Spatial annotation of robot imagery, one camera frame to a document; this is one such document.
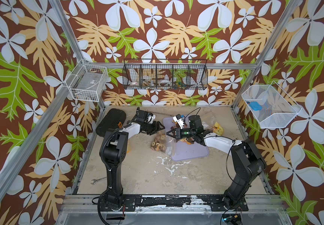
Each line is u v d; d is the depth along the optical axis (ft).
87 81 2.83
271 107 2.69
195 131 2.39
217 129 3.24
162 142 2.95
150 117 3.01
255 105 2.82
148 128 2.86
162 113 3.84
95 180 2.68
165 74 3.21
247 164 1.56
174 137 2.59
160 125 3.04
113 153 1.77
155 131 2.92
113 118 3.46
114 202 2.13
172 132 2.75
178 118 2.64
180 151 3.05
